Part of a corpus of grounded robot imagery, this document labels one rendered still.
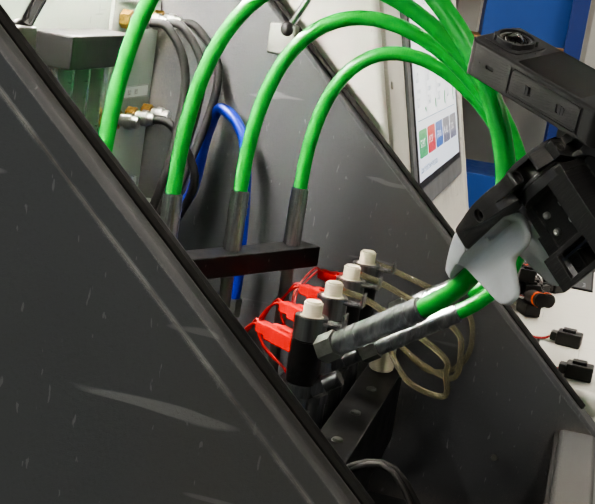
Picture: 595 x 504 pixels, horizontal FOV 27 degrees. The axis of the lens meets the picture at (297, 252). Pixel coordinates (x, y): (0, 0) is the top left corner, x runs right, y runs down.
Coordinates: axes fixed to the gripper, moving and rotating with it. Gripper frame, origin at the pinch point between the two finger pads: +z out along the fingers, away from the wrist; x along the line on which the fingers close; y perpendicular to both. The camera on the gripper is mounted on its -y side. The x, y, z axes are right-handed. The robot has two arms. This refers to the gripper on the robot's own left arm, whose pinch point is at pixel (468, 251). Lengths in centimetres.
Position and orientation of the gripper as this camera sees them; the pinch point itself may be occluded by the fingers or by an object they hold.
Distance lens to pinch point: 87.4
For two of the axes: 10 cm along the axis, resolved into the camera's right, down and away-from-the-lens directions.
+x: 7.7, -2.4, 5.9
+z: -4.2, 5.0, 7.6
